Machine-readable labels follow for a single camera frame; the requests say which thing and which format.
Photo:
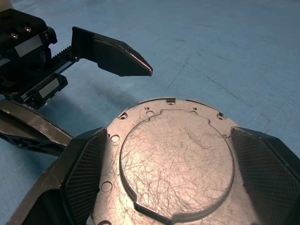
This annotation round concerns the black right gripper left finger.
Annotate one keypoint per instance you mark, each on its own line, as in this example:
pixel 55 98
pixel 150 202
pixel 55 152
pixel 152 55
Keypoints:
pixel 82 168

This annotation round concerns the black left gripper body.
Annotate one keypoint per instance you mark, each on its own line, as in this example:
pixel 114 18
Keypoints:
pixel 25 65

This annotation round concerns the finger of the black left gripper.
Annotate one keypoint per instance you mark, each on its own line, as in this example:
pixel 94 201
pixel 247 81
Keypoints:
pixel 35 131
pixel 112 58

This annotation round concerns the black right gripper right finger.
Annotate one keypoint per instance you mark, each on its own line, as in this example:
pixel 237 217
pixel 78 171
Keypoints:
pixel 269 178

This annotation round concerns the silver motor stator housing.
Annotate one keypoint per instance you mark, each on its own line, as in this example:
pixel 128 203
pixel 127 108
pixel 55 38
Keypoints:
pixel 173 159

